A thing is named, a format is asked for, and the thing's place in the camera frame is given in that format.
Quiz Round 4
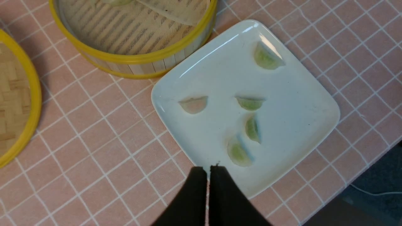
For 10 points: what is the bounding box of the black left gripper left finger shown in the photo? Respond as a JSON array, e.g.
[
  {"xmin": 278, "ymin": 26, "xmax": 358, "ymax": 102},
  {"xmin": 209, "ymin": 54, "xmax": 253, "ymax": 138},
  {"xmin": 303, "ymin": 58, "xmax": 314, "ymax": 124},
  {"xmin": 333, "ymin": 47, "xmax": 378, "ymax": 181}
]
[{"xmin": 152, "ymin": 166, "xmax": 207, "ymax": 226}]

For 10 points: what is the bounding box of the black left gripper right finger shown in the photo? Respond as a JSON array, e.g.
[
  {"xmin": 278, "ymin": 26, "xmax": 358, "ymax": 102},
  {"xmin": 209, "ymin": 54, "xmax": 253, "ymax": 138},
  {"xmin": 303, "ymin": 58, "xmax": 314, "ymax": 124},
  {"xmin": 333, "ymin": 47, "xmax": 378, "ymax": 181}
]
[{"xmin": 209, "ymin": 165, "xmax": 271, "ymax": 226}]

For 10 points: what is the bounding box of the green dumpling plate front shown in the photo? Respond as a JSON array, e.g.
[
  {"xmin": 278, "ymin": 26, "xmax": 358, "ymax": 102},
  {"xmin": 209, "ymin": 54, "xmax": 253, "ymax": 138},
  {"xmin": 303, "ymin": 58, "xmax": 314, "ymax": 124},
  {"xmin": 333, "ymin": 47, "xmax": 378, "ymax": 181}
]
[{"xmin": 227, "ymin": 136, "xmax": 253, "ymax": 167}]

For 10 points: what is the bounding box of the green dumpling plate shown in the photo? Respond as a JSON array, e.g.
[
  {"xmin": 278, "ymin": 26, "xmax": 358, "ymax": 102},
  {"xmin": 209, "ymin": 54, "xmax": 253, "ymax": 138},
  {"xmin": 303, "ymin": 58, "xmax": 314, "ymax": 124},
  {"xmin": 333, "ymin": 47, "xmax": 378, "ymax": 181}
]
[
  {"xmin": 227, "ymin": 136, "xmax": 253, "ymax": 167},
  {"xmin": 245, "ymin": 115, "xmax": 261, "ymax": 143},
  {"xmin": 253, "ymin": 42, "xmax": 286, "ymax": 70},
  {"xmin": 235, "ymin": 96, "xmax": 265, "ymax": 111}
]

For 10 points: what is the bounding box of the green dumpling plate bottom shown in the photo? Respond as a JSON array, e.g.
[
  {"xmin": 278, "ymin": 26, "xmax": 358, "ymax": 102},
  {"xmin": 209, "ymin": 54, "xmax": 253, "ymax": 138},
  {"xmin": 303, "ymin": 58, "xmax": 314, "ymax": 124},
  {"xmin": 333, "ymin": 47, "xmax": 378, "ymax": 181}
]
[{"xmin": 245, "ymin": 115, "xmax": 261, "ymax": 143}]

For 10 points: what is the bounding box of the pink dumpling on plate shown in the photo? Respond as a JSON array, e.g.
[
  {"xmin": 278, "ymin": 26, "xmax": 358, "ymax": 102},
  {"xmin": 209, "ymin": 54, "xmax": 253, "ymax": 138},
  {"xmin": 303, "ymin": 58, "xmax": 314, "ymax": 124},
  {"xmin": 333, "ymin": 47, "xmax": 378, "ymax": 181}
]
[{"xmin": 178, "ymin": 96, "xmax": 208, "ymax": 115}]

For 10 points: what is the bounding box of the green dumpling plate middle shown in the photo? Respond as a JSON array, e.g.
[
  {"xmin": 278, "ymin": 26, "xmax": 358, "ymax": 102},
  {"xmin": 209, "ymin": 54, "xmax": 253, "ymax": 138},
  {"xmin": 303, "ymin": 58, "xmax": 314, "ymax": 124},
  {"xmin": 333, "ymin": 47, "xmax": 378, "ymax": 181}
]
[{"xmin": 235, "ymin": 96, "xmax": 265, "ymax": 111}]

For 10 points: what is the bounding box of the white square plate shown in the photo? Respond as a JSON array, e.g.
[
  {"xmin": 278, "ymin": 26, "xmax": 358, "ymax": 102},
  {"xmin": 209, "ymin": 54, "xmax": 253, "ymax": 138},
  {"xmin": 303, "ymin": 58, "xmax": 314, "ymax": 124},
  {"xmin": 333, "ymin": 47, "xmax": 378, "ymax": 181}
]
[{"xmin": 152, "ymin": 20, "xmax": 340, "ymax": 198}]

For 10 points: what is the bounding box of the green dumpling plate right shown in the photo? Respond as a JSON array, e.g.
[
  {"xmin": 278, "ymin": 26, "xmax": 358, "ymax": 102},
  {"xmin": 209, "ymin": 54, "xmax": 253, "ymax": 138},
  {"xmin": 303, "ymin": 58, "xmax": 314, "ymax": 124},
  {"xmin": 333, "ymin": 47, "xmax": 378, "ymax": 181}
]
[{"xmin": 253, "ymin": 42, "xmax": 286, "ymax": 70}]

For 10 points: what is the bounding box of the pink checkered tablecloth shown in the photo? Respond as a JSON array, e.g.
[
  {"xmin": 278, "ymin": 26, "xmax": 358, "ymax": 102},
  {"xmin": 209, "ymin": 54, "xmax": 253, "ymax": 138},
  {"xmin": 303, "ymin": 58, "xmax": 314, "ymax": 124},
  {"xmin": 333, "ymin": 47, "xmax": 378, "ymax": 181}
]
[{"xmin": 1, "ymin": 0, "xmax": 401, "ymax": 226}]

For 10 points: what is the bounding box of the bamboo steamer basket yellow rim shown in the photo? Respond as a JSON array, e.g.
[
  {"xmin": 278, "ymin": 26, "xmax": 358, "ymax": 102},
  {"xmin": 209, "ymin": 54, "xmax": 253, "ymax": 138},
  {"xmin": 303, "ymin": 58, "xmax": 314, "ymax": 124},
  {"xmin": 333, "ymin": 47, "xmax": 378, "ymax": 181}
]
[{"xmin": 49, "ymin": 0, "xmax": 217, "ymax": 79}]

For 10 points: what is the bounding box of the bamboo steamer lid yellow rim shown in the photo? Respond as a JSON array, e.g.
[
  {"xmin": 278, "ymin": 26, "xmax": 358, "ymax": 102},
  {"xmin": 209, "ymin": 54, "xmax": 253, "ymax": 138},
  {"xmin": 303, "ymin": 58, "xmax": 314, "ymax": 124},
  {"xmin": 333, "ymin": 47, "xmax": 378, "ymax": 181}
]
[{"xmin": 0, "ymin": 30, "xmax": 42, "ymax": 168}]

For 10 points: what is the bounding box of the white cable on floor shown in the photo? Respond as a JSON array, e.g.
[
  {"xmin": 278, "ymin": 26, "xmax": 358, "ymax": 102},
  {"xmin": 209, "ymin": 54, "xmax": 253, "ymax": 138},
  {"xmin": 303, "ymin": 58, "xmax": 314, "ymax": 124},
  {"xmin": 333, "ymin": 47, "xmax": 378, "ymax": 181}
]
[{"xmin": 349, "ymin": 183, "xmax": 402, "ymax": 196}]

